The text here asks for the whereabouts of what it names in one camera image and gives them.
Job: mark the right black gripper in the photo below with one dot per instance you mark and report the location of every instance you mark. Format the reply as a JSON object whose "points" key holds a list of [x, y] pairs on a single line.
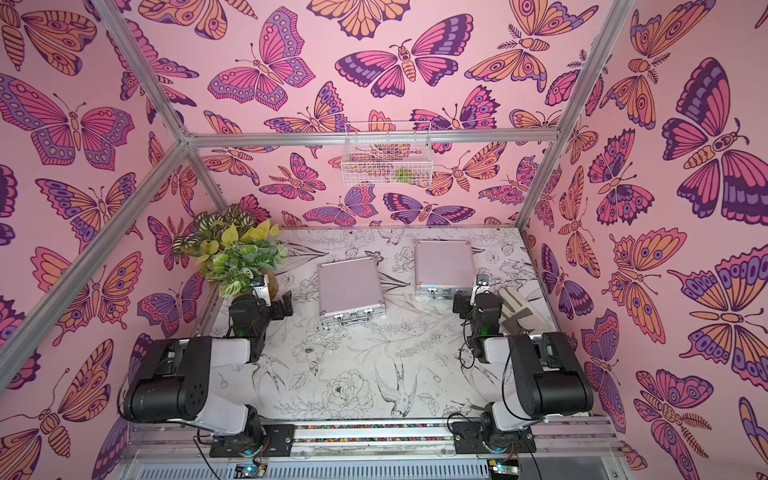
{"points": [[462, 303]]}

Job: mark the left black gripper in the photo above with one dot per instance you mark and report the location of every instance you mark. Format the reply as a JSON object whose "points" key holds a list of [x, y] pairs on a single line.
{"points": [[287, 308]]}

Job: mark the aluminium poker case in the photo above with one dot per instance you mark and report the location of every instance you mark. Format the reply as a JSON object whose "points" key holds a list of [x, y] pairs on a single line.
{"points": [[443, 268], [350, 292]]}

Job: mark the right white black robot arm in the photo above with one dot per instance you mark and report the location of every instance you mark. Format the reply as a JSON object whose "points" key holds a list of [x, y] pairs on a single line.
{"points": [[541, 375]]}

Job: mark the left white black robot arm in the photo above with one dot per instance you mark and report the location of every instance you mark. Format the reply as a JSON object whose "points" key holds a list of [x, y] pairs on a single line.
{"points": [[171, 383]]}

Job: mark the green potted plant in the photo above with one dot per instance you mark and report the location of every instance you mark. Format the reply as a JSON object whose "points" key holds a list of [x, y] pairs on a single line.
{"points": [[233, 248]]}

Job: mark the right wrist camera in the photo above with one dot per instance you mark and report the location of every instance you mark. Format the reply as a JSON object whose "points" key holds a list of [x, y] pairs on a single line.
{"points": [[481, 286]]}

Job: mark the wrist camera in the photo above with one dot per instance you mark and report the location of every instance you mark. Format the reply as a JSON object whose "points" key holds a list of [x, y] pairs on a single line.
{"points": [[481, 286], [260, 288]]}

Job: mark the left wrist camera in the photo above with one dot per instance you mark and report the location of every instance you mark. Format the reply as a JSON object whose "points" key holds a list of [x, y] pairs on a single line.
{"points": [[260, 288]]}

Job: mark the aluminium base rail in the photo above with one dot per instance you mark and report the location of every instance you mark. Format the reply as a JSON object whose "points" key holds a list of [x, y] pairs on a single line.
{"points": [[437, 448]]}

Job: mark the white wire basket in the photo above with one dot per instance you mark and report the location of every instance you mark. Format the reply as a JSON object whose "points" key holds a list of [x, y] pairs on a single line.
{"points": [[387, 153]]}

